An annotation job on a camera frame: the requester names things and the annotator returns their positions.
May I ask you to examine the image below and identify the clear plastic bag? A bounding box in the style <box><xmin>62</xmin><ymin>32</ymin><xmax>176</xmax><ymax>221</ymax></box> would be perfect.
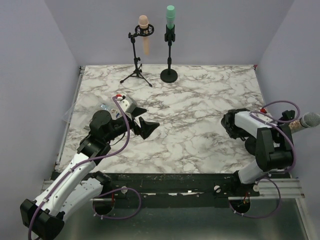
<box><xmin>62</xmin><ymin>99</ymin><xmax>117</xmax><ymax>127</ymax></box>

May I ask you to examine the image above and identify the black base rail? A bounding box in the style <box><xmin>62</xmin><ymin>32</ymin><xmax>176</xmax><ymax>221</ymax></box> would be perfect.
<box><xmin>49</xmin><ymin>171</ymin><xmax>261</xmax><ymax>208</ymax></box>

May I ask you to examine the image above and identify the black tripod microphone stand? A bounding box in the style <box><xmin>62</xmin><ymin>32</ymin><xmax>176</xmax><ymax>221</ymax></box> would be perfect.
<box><xmin>120</xmin><ymin>24</ymin><xmax>155</xmax><ymax>88</ymax></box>

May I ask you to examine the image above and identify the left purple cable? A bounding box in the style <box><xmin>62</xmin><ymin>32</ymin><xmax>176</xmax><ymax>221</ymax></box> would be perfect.
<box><xmin>27</xmin><ymin>94</ymin><xmax>142</xmax><ymax>240</ymax></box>

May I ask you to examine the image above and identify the green microphone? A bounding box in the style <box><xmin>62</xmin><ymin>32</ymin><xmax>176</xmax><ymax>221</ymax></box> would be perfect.
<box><xmin>165</xmin><ymin>5</ymin><xmax>176</xmax><ymax>34</ymax></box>

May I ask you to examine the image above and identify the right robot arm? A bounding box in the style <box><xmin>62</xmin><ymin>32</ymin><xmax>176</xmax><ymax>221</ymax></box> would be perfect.
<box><xmin>221</xmin><ymin>108</ymin><xmax>296</xmax><ymax>196</ymax></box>

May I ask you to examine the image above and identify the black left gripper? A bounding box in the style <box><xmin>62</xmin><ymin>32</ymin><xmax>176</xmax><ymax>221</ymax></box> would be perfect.
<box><xmin>105</xmin><ymin>107</ymin><xmax>160</xmax><ymax>143</ymax></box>

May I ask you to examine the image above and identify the pink microphone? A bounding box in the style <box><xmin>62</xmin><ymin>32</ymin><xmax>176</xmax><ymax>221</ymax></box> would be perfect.
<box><xmin>138</xmin><ymin>15</ymin><xmax>150</xmax><ymax>56</ymax></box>

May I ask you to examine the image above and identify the rhinestone microphone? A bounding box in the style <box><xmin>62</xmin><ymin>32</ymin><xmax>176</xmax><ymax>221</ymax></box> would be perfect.
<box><xmin>289</xmin><ymin>112</ymin><xmax>320</xmax><ymax>133</ymax></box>

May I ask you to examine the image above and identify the aluminium frame rail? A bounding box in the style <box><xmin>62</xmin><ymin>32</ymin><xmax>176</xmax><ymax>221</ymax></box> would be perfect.
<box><xmin>41</xmin><ymin>178</ymin><xmax>305</xmax><ymax>200</ymax></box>

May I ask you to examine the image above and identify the black round-base stand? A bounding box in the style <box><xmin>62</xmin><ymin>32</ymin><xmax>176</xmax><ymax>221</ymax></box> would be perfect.
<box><xmin>160</xmin><ymin>23</ymin><xmax>178</xmax><ymax>84</ymax></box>
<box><xmin>244</xmin><ymin>110</ymin><xmax>295</xmax><ymax>155</ymax></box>

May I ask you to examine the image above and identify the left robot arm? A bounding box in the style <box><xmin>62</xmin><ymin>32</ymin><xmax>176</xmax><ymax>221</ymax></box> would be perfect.
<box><xmin>20</xmin><ymin>110</ymin><xmax>160</xmax><ymax>240</ymax></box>

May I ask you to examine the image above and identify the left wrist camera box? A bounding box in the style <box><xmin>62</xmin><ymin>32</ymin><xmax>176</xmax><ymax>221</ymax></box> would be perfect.
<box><xmin>117</xmin><ymin>96</ymin><xmax>137</xmax><ymax>114</ymax></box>

